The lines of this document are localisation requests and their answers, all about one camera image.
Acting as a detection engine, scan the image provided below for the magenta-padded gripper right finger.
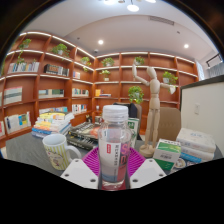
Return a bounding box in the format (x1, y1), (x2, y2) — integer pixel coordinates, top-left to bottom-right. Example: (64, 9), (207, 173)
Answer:
(128, 147), (167, 190)

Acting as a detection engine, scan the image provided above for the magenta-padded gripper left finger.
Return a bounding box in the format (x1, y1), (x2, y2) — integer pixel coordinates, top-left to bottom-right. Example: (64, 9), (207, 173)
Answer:
(60, 147), (101, 190)

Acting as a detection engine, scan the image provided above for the clear plastic water bottle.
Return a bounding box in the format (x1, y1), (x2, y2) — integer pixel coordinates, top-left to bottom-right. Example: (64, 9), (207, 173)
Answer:
(97, 104), (133, 191)

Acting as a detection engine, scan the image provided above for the green and white box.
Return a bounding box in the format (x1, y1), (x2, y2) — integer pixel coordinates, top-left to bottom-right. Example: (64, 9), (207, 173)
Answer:
(153, 138), (182, 172)

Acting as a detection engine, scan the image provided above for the white yellow-striped mug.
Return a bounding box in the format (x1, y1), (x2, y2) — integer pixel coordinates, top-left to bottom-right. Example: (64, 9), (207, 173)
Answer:
(42, 133), (82, 171)

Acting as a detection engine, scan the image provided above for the small round patterned dish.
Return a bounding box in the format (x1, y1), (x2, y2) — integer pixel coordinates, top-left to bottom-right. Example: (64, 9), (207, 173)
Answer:
(174, 158), (187, 169)

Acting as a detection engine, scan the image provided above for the dark magazine stack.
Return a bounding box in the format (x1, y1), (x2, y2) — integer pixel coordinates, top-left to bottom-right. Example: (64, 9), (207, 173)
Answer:
(66, 121), (103, 151)

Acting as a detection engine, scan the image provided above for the white and blue tissue pack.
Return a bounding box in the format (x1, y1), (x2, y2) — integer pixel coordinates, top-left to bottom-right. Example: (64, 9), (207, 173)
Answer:
(179, 146), (215, 164)

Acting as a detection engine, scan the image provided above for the tan chair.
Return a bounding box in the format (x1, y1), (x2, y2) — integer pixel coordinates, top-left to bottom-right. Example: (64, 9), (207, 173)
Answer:
(156, 106), (183, 143)

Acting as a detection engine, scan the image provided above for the colourful book stack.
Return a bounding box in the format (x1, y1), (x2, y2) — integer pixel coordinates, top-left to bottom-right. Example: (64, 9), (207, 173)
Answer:
(31, 111), (75, 139)

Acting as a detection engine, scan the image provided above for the wooden artist mannequin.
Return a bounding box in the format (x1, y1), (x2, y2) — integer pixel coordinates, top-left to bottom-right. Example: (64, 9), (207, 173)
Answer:
(131, 63), (177, 159)

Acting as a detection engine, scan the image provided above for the wooden shelf unit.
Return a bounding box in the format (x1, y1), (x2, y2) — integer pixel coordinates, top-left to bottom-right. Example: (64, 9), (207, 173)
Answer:
(0, 30), (200, 149)

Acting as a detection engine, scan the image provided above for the grey curtain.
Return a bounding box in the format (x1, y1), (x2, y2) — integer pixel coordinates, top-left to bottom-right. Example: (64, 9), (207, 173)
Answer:
(208, 63), (224, 79)

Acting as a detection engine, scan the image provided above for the ceiling air vent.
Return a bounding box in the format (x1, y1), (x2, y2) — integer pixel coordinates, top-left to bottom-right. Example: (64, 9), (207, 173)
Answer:
(148, 15), (175, 26)

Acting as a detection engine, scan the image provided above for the multi-bulb ceiling lamp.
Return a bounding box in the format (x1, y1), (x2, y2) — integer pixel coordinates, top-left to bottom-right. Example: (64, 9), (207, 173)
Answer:
(99, 0), (158, 13)

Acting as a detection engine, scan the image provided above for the black curtain rail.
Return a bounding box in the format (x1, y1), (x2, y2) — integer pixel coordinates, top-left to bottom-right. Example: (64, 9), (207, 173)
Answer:
(205, 53), (223, 69)

